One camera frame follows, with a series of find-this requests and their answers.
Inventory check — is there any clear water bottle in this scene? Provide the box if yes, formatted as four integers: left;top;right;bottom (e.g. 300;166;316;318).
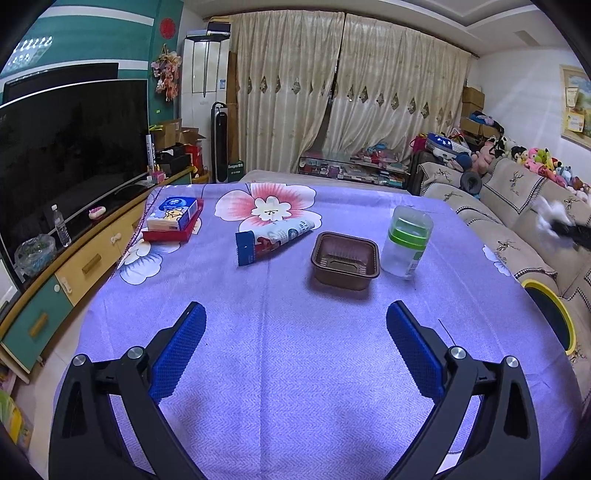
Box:
50;204;72;247

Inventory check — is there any blue star print bag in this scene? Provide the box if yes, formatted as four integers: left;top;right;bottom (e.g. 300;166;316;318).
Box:
426;133;472;160

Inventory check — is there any black box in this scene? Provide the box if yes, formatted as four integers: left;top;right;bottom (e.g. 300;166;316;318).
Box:
154;148;192;174

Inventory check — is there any black tower fan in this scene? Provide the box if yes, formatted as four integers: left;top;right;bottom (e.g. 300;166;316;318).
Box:
211;102;230;183

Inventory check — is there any flat red box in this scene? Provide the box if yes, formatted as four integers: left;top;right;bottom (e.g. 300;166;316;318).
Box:
141;199;205;244

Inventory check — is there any blue tissue pack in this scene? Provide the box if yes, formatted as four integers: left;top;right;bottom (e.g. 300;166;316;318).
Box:
147;198;199;232

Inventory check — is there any stack of cardboard boxes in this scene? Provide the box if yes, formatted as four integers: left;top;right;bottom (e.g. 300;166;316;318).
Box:
459;87;502;139

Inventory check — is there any yellow rimmed trash bin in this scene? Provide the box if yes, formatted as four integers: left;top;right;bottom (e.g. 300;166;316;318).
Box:
521;279;578;355

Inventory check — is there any toothpaste tube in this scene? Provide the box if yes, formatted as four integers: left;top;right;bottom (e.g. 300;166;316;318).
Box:
235;218;316;267

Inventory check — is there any white floral tissue carton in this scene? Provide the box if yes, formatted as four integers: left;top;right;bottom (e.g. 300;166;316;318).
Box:
531;196;580;236

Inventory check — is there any stack of items on air conditioner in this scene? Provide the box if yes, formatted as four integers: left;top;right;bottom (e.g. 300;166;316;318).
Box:
187;16;232;40

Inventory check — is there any beige curtain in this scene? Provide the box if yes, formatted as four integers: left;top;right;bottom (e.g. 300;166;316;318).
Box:
318;14;472;162
229;13;345;174

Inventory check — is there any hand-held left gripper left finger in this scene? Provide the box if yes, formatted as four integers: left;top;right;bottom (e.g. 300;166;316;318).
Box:
48;301;208;480

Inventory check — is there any hanging flower decoration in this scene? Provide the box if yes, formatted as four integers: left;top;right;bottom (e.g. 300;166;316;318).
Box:
151;44;182;102

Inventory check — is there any purple floral tablecloth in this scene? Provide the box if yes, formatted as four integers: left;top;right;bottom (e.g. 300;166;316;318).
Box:
76;182;585;480

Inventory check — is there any brown plastic tray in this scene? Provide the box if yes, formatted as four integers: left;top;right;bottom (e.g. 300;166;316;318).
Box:
310;232;382;291

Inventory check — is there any beige patterned sofa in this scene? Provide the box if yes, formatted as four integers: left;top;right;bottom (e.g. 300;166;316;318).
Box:
411;157;591;416

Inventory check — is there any row of books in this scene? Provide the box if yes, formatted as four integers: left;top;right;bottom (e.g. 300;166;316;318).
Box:
0;364;33;450

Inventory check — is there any black flat television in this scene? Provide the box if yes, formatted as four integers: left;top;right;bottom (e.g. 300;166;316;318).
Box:
0;78;151;296

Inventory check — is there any white standing air conditioner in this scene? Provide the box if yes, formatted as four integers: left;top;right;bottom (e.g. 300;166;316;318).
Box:
180;37;230;171

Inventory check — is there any pile of plush toys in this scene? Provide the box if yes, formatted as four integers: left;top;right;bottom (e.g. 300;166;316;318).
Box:
471;136;591;204

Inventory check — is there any glass display table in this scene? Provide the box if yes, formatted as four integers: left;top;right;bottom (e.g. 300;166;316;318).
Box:
298;150;411;188

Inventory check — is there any plastic bag of greens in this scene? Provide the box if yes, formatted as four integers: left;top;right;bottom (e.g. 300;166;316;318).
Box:
14;234;58;278

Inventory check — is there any white plastic drawer unit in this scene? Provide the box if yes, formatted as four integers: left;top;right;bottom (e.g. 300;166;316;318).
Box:
0;265;17;310

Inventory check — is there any framed wall painting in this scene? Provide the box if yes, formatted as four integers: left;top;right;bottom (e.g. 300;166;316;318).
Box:
560;65;591;151

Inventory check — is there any teal and yellow tv cabinet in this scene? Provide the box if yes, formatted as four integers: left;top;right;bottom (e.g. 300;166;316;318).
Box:
0;167;195;384

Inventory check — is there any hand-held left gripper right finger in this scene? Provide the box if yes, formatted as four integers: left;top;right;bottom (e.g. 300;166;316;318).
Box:
385;300;542;480

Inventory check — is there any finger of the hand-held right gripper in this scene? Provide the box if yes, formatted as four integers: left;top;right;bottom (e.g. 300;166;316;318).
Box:
551;220;591;252

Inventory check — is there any clear bottle with green band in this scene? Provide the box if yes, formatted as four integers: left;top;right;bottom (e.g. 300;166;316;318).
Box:
381;205;435;280

